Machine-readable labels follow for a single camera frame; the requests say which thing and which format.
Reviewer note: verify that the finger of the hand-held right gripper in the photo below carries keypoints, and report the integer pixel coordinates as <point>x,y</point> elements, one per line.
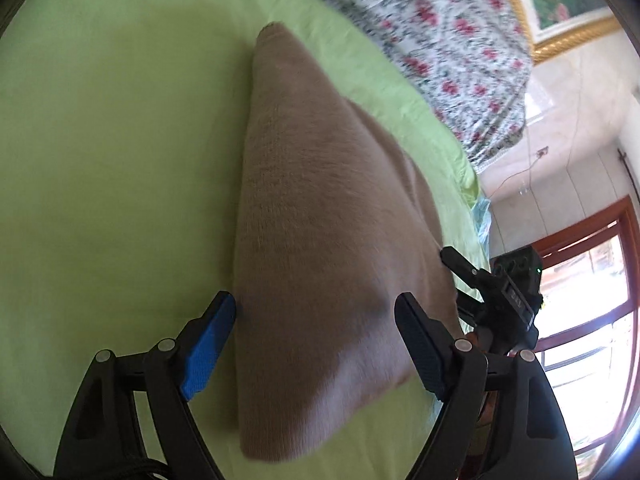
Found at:
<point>469,306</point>
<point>462,265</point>

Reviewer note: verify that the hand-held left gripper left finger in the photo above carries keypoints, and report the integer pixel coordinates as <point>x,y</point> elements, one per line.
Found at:
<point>207,355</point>

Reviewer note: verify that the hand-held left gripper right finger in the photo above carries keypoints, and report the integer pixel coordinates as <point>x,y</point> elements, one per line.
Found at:
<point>422,345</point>

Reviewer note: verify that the beige knit sweater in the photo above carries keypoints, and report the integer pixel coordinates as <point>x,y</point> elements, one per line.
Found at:
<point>320,240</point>

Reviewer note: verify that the light blue cloth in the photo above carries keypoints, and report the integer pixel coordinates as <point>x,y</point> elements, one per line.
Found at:
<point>481,220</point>

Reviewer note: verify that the green bed sheet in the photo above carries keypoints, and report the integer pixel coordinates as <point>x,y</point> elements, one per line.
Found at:
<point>100,160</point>

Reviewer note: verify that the white floral quilt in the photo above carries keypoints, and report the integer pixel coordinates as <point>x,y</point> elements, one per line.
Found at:
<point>450,35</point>

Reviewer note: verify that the gold framed picture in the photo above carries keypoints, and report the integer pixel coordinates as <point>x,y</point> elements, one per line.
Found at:
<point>565,35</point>

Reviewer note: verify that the wooden window frame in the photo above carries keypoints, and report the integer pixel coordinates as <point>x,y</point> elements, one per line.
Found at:
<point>600,215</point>

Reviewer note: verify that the wall socket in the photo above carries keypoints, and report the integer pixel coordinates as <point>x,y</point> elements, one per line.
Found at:
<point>542,151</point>

